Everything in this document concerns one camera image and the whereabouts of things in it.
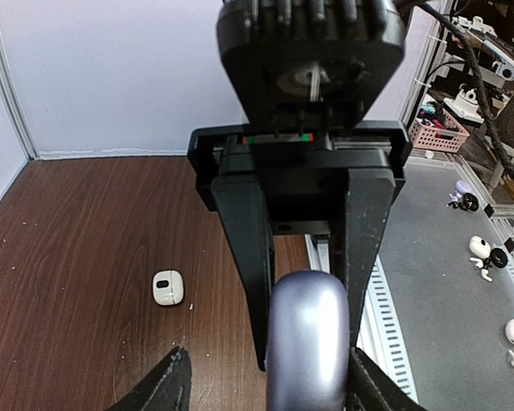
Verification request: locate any purple earbud charging case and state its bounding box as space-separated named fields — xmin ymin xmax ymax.
xmin=266 ymin=271 xmax=350 ymax=410

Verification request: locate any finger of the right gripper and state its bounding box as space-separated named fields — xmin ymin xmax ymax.
xmin=329 ymin=169 xmax=396 ymax=347
xmin=212 ymin=177 xmax=275 ymax=371

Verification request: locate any white earbud charging case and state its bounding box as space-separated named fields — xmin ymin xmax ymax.
xmin=152 ymin=270 xmax=185 ymax=307

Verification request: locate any pink plastic basket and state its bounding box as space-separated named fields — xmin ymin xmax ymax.
xmin=409 ymin=112 xmax=469 ymax=153

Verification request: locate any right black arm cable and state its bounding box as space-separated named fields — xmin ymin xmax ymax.
xmin=410 ymin=0 xmax=514 ymax=194

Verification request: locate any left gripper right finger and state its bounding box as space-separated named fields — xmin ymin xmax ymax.
xmin=346 ymin=348 xmax=424 ymax=411

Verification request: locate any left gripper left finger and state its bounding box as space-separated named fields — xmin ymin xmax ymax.
xmin=108 ymin=346 xmax=192 ymax=411

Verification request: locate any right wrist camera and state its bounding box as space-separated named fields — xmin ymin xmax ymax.
xmin=216 ymin=1 xmax=405 ymax=133

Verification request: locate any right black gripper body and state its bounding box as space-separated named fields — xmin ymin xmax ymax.
xmin=188 ymin=121 xmax=409 ymax=235

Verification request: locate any front aluminium rail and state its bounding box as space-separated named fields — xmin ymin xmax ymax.
xmin=303 ymin=233 xmax=421 ymax=406

